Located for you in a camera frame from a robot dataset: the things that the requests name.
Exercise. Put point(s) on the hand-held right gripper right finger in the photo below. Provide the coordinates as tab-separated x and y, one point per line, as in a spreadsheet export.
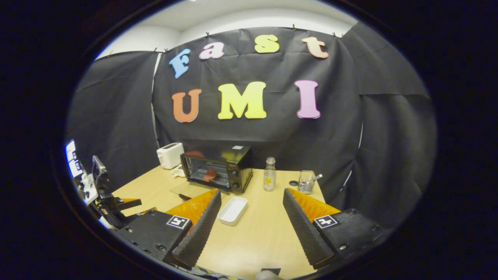
303	233

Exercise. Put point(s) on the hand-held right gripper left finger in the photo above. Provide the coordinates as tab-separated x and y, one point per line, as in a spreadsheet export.
200	233

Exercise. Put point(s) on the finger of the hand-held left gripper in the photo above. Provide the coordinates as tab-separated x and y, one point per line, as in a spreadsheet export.
146	211
130	204

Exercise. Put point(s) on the reddish brown meat piece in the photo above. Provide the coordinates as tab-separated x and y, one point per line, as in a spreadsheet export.
210	175

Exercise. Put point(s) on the black electric oven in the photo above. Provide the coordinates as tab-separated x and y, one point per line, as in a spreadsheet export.
233	155

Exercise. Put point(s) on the white rectangular dish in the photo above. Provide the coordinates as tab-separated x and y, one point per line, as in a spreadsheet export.
232	212

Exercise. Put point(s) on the white power plug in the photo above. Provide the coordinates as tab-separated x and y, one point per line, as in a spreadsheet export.
178	171

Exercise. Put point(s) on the metal spoon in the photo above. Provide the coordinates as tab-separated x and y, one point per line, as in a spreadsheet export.
318	177

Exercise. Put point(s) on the white toaster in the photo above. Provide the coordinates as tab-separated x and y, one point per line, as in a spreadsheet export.
170	155

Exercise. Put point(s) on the clear plastic bottle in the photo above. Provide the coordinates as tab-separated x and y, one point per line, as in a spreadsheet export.
269	179

